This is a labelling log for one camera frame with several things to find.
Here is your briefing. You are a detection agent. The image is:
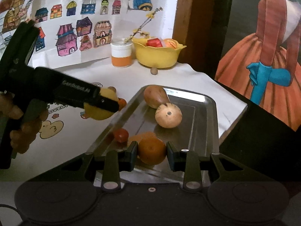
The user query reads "large orange fruit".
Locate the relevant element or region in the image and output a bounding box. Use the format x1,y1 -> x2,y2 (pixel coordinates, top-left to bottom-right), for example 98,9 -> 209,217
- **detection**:
138,138 -> 166,165

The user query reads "brown wooden door frame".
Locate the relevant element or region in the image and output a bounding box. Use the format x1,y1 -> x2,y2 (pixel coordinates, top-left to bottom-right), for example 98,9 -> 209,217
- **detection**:
173,0 -> 193,64

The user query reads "brown mango fruit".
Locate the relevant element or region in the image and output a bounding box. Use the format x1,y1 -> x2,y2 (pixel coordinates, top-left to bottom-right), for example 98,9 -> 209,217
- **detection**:
143,85 -> 170,109

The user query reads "silver metal tray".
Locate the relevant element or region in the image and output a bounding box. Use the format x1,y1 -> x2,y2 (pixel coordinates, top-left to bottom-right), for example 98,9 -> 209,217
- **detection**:
88,86 -> 219,183

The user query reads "yellow plastic bowl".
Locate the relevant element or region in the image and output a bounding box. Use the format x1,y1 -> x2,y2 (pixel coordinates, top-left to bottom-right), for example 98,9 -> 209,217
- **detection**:
132,38 -> 187,69

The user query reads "small brown nut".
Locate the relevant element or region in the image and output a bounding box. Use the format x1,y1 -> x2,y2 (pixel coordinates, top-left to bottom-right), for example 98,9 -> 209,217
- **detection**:
150,67 -> 158,75

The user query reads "red object in bowl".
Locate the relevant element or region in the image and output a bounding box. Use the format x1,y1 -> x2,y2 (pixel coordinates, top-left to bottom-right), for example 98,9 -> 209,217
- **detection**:
146,38 -> 163,48

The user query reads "beige striped melon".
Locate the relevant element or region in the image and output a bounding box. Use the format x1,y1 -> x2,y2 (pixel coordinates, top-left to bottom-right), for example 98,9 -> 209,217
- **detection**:
155,103 -> 183,129

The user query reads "yellow lemon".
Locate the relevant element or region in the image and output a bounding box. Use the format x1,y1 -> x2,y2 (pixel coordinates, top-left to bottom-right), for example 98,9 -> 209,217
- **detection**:
83,88 -> 119,120

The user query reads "yellow flower twig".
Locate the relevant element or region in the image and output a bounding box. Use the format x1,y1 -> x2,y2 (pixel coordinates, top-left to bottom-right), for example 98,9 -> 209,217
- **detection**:
123,7 -> 163,43

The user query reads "coloured houses paper drawing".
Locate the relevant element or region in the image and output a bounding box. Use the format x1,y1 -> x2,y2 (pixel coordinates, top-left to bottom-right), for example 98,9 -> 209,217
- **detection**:
30,0 -> 128,69

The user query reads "small tangerine with stem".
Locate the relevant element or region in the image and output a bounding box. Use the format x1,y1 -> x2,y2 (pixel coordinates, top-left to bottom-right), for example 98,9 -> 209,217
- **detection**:
118,98 -> 127,111

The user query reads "small red tomato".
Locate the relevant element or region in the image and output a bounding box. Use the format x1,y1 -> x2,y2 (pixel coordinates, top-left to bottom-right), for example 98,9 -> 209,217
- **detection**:
113,129 -> 129,143

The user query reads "glass jar orange white sleeve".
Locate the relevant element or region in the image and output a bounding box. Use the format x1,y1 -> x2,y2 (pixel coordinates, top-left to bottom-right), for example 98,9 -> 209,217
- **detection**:
111,40 -> 133,67

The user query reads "girl orange dress poster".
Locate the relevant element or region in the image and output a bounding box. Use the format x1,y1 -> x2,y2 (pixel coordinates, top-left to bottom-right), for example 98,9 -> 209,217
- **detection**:
215,0 -> 300,131

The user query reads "person left hand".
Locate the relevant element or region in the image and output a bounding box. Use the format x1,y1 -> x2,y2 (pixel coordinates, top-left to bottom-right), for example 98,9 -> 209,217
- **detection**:
1,92 -> 49,154

